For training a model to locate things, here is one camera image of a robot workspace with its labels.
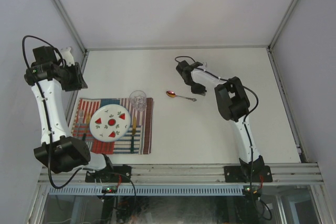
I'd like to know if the pink handled spoon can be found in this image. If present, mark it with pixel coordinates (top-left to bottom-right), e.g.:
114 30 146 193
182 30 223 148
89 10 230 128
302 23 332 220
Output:
165 91 197 102

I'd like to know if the clear drinking glass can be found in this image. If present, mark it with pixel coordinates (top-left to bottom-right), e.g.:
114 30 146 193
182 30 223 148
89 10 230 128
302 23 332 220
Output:
129 90 147 112

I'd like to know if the gold fork green handle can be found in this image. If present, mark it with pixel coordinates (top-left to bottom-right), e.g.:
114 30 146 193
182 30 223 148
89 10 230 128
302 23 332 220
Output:
82 113 91 141

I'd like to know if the gold knife green handle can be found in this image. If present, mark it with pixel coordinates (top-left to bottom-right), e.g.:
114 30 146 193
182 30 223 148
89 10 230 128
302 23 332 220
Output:
130 116 137 154

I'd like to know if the striped patchwork placemat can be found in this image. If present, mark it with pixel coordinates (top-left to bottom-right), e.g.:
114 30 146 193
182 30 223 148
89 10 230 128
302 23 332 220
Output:
71 98 154 155

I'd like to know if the white watermelon pattern plate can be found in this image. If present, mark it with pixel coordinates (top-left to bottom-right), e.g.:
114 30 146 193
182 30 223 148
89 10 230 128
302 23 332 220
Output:
89 104 131 143

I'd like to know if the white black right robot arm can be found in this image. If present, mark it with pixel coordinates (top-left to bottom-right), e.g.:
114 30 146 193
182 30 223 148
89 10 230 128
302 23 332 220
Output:
176 60 265 182

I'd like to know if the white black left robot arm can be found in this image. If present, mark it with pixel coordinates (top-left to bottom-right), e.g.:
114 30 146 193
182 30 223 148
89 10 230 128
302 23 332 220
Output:
25 46 115 182

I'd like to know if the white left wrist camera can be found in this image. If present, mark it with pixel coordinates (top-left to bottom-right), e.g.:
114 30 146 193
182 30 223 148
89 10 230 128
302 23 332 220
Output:
60 47 75 66

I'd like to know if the black right camera cable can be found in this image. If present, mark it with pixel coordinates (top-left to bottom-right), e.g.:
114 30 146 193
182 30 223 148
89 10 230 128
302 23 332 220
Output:
174 56 259 183

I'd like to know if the black camera cable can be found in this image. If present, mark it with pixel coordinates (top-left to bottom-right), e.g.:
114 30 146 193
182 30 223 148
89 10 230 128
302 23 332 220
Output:
22 35 85 189
174 56 259 183

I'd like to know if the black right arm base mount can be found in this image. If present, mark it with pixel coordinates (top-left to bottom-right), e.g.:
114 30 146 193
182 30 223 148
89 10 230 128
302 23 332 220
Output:
224 166 273 183

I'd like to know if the grey slotted cable duct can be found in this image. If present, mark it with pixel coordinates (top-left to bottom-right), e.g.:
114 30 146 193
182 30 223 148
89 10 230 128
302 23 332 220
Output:
48 185 244 196

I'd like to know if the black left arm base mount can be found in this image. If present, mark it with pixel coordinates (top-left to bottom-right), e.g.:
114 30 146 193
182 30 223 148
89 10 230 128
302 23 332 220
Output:
85 165 132 183

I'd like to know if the black left camera cable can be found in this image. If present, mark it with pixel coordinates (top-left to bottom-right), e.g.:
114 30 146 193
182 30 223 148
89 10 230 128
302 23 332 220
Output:
22 35 85 189

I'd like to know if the aluminium front rail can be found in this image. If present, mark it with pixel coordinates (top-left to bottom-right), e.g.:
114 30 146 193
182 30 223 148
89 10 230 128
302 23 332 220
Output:
37 163 325 184

